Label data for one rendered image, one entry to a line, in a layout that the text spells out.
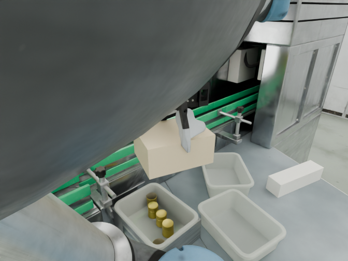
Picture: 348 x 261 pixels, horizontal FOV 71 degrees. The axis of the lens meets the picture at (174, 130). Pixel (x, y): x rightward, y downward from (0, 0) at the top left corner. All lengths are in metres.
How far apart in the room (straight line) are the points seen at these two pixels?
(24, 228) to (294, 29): 1.09
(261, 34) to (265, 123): 0.41
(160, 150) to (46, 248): 0.33
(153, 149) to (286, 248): 0.53
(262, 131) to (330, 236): 0.56
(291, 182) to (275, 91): 0.41
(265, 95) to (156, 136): 0.78
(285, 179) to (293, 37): 0.57
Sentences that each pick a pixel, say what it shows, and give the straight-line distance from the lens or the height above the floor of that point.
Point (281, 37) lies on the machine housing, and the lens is 1.16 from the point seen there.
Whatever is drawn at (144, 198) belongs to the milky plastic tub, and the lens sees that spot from 0.86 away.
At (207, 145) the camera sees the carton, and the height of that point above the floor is 1.10.
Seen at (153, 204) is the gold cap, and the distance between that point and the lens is 0.82.
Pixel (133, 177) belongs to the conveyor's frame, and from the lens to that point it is 0.88.
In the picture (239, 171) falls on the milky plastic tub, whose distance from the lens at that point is 1.04.
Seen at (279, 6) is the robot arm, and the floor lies 1.38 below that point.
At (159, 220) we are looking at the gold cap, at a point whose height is 0.80.
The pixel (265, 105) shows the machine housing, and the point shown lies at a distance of 1.23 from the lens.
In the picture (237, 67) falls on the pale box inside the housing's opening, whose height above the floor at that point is 1.09.
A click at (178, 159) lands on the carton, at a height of 1.09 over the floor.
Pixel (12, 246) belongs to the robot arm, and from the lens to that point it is 0.20.
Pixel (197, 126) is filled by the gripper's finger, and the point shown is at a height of 1.16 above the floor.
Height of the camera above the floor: 1.38
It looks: 27 degrees down
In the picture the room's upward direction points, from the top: straight up
